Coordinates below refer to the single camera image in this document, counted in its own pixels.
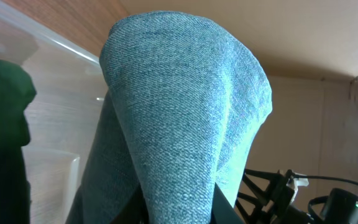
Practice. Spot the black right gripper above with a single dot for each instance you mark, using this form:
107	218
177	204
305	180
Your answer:
271	199

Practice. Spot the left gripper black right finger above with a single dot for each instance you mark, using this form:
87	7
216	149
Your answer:
222	212

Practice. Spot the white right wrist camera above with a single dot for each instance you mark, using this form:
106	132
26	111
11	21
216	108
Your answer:
296	181

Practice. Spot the clear plastic storage bin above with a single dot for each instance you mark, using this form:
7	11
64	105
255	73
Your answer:
64	114

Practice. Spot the blue cloth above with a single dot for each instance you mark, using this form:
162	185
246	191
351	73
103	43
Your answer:
185	100

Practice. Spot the dark green cloth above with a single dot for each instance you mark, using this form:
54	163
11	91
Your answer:
16	92

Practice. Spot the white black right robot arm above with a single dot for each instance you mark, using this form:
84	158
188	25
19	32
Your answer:
339	207

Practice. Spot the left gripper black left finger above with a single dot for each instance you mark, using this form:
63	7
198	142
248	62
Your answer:
135	211

